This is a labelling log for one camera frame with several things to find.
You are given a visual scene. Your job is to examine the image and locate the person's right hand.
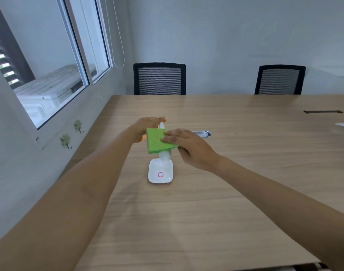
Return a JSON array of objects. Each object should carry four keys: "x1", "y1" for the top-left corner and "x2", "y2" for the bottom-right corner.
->
[{"x1": 160, "y1": 128, "x2": 222, "y2": 172}]

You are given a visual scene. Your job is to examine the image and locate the dark louvered outdoor wall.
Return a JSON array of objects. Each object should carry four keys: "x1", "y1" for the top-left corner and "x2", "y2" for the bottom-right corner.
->
[{"x1": 0, "y1": 2, "x2": 36, "y2": 89}]

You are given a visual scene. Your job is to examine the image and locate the white table lamp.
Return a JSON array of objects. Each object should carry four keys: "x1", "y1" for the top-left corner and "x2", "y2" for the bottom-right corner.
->
[{"x1": 148, "y1": 122, "x2": 174, "y2": 184}]

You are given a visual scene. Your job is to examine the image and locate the white outdoor air conditioner unit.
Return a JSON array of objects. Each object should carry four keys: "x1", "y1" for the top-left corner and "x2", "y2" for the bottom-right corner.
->
[{"x1": 14, "y1": 64, "x2": 98, "y2": 129}]

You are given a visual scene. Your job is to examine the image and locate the person's left forearm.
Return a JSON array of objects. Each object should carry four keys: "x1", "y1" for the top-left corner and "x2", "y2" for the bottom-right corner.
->
[{"x1": 0, "y1": 128, "x2": 139, "y2": 271}]

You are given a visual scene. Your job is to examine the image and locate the white blind cord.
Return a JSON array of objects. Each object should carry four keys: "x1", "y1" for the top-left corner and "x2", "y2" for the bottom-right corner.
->
[{"x1": 104, "y1": 0, "x2": 125, "y2": 69}]

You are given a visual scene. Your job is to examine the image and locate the person's left hand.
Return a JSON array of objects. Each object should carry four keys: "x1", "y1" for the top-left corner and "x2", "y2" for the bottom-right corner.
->
[{"x1": 131, "y1": 116, "x2": 167, "y2": 144}]

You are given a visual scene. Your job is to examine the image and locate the person's right forearm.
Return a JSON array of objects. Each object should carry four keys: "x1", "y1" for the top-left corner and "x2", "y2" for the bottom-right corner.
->
[{"x1": 213, "y1": 155, "x2": 344, "y2": 271}]

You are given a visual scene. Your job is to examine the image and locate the green cleaning cloth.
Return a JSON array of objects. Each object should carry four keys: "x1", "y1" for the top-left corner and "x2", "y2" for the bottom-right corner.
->
[{"x1": 146, "y1": 128, "x2": 180, "y2": 155}]

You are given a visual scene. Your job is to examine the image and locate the white framed sliding window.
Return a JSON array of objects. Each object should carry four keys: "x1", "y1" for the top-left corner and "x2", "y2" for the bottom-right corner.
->
[{"x1": 0, "y1": 0, "x2": 114, "y2": 150}]

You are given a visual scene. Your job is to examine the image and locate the black mesh office chair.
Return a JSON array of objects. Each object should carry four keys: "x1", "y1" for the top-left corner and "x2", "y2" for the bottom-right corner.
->
[
  {"x1": 133, "y1": 62, "x2": 187, "y2": 96},
  {"x1": 254, "y1": 64, "x2": 307, "y2": 95}
]

